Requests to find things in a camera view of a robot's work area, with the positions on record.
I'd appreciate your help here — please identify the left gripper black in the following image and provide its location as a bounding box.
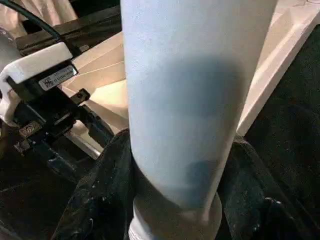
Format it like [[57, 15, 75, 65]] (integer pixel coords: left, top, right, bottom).
[[6, 65, 115, 184]]

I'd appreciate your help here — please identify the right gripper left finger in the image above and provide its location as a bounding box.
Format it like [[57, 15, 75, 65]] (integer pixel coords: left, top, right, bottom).
[[51, 128, 141, 240]]

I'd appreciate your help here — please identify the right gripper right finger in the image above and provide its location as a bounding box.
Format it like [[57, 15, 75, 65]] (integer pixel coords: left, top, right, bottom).
[[216, 134, 314, 240]]

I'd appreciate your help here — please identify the white plastic table leg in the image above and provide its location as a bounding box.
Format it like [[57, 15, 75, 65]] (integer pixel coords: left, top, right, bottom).
[[119, 0, 279, 240]]

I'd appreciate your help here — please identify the white plastic table top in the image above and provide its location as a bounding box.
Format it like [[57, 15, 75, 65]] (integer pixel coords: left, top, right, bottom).
[[57, 0, 320, 161]]

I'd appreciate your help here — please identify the black mat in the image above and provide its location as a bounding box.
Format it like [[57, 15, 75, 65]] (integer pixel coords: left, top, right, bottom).
[[0, 22, 320, 240]]

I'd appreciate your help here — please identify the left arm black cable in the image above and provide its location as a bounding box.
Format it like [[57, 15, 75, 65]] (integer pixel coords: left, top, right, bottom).
[[6, 0, 83, 56]]

